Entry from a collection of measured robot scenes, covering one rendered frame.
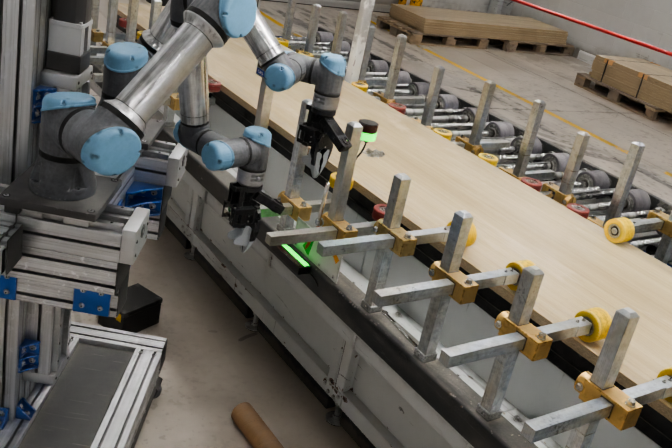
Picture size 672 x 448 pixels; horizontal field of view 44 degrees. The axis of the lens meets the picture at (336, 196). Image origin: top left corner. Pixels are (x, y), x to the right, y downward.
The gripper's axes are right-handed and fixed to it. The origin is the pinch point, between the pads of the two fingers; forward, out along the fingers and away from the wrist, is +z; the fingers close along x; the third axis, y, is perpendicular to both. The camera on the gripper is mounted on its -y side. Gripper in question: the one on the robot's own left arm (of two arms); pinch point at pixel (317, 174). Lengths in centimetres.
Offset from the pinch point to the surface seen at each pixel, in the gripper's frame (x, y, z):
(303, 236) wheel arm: 8.8, -5.3, 15.7
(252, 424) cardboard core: 2, 5, 93
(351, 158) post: -5.9, -6.7, -6.6
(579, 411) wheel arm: 40, -99, 5
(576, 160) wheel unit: -108, -41, 0
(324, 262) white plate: -3.5, -6.5, 27.5
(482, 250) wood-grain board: -23, -47, 11
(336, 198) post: -4.7, -5.2, 6.6
